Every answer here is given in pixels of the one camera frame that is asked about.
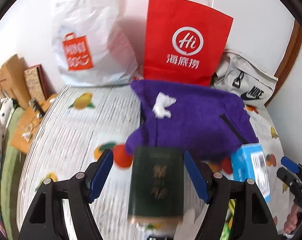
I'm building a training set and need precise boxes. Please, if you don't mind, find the dark green tea tin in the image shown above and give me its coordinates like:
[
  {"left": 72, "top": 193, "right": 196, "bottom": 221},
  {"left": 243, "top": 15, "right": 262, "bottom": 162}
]
[{"left": 127, "top": 146, "right": 184, "bottom": 229}]

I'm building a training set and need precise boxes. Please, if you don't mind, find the white tissue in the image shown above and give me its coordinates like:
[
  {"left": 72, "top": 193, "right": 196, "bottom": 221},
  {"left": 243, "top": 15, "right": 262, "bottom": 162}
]
[{"left": 153, "top": 92, "right": 176, "bottom": 119}]

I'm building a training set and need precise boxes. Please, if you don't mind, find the white and mint glove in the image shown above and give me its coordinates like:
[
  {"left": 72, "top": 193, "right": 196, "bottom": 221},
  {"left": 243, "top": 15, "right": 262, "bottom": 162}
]
[{"left": 174, "top": 205, "right": 208, "bottom": 240}]

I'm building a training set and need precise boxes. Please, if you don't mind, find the person's right hand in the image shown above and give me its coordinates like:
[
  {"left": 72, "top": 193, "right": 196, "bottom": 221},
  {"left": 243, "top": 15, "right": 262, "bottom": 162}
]
[{"left": 283, "top": 204, "right": 300, "bottom": 234}]

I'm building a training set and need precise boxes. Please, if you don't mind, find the blue tissue box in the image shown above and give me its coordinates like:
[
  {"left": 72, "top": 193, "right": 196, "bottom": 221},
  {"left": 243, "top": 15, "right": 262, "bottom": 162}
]
[{"left": 230, "top": 144, "right": 271, "bottom": 202}]

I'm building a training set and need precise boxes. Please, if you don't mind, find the purple fleece blanket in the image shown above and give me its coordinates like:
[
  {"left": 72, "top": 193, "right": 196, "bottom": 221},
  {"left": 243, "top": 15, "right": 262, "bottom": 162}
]
[{"left": 125, "top": 80, "right": 258, "bottom": 161}]

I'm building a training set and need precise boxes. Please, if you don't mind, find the fruit pattern tablecloth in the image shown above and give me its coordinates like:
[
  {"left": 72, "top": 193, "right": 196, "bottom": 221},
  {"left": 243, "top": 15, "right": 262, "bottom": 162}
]
[{"left": 16, "top": 86, "right": 289, "bottom": 239}]

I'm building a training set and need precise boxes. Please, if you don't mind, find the grey Nike bag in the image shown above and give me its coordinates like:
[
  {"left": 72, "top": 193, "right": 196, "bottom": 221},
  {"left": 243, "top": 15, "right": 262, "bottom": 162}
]
[{"left": 213, "top": 49, "right": 278, "bottom": 107}]

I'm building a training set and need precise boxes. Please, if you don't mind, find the white Miniso plastic bag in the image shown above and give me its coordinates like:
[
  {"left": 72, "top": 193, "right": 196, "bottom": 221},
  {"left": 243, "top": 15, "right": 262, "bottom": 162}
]
[{"left": 52, "top": 0, "right": 138, "bottom": 87}]

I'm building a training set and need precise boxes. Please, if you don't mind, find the red paper shopping bag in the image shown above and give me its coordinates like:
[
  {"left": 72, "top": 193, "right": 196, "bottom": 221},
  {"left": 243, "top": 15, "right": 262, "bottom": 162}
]
[{"left": 143, "top": 0, "right": 233, "bottom": 86}]

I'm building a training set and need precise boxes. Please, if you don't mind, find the brown wooden door frame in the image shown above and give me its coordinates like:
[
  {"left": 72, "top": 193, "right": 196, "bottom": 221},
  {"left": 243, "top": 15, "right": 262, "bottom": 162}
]
[{"left": 265, "top": 20, "right": 302, "bottom": 107}]

